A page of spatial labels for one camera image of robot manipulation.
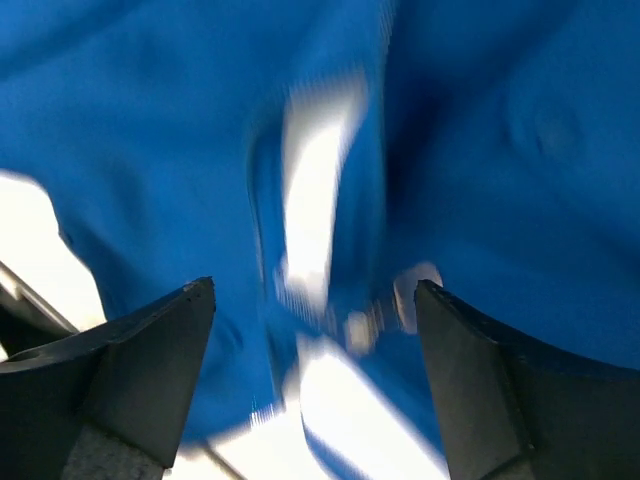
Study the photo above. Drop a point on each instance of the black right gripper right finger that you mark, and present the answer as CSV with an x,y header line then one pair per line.
x,y
512,407

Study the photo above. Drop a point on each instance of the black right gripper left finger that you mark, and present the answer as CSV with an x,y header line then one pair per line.
x,y
110,402

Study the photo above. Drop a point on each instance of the blue jacket white lining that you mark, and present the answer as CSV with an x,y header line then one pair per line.
x,y
317,160

